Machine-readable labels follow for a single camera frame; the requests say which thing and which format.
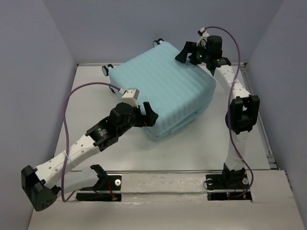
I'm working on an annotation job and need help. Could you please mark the aluminium rail at table edge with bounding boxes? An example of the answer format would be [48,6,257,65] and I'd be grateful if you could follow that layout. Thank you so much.
[239,62,278,170]

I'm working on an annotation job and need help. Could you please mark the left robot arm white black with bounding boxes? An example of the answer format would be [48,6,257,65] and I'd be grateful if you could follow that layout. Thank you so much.
[21,102,159,211]

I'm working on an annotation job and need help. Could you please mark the light blue hardshell suitcase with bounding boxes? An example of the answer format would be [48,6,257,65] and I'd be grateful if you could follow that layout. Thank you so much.
[102,39,216,141]

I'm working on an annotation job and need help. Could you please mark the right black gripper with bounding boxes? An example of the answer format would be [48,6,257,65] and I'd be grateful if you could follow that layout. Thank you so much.
[174,41,210,65]

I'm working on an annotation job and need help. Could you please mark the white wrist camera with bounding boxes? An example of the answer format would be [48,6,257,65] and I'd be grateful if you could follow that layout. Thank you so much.
[197,27,210,47]
[122,88,140,107]

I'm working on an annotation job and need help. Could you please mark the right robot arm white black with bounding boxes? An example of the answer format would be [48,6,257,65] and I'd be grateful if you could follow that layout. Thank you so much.
[175,35,260,191]

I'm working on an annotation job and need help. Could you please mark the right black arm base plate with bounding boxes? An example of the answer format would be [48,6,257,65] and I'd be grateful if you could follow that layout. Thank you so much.
[203,174,252,201]

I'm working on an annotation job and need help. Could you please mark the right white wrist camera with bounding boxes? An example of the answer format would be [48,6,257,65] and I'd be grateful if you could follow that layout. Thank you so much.
[197,27,210,47]

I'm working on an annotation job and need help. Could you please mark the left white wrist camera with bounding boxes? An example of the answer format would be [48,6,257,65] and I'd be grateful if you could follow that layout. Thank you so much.
[122,88,140,107]

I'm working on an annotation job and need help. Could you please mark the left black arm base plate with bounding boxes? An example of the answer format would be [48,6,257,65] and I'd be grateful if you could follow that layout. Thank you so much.
[76,174,122,202]

